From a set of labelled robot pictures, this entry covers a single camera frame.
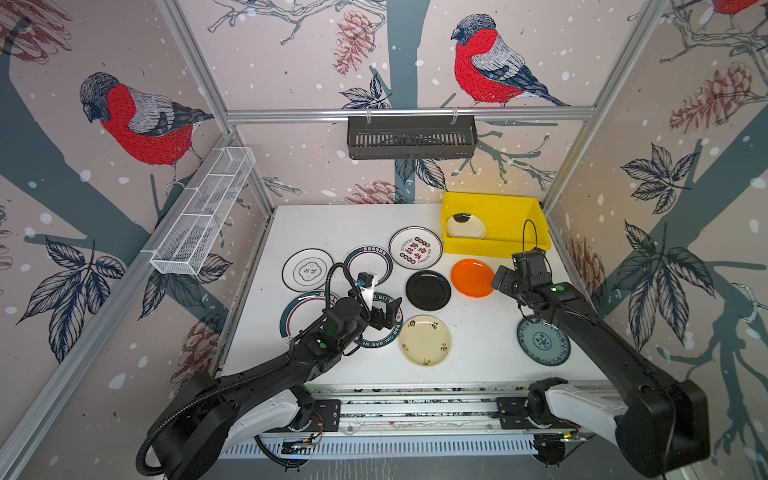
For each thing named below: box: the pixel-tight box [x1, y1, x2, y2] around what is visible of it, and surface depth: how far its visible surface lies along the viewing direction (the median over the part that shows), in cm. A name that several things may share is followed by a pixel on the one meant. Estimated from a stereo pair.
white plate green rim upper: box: [343, 245, 394, 287], surface depth 106 cm
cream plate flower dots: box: [399, 314, 452, 367], surface depth 88 cm
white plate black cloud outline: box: [282, 248, 334, 292], surface depth 105 cm
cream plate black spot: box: [446, 213, 486, 240], surface depth 115 cm
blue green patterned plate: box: [517, 317, 571, 366], surface depth 86 cm
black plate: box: [405, 270, 452, 311], surface depth 97 cm
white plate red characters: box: [388, 226, 444, 270], surface depth 109 cm
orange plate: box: [451, 258, 495, 299], surface depth 100 cm
